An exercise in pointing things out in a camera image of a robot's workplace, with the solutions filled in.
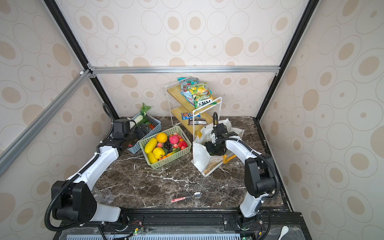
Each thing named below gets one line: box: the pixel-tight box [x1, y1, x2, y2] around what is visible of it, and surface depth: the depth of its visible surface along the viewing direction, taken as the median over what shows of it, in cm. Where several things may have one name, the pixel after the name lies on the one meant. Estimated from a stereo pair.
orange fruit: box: [156, 132, 168, 144], surface depth 100 cm
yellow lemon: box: [153, 147, 165, 159], surface depth 94 cm
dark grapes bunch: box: [163, 141, 173, 153], surface depth 102 cm
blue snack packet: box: [181, 112, 201, 121], surface depth 100 cm
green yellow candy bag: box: [188, 82, 213, 109], surface depth 80 cm
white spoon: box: [278, 225, 289, 240], surface depth 73 cm
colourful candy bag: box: [177, 76, 200, 106], surface depth 87 cm
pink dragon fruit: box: [169, 135, 179, 145], surface depth 102 cm
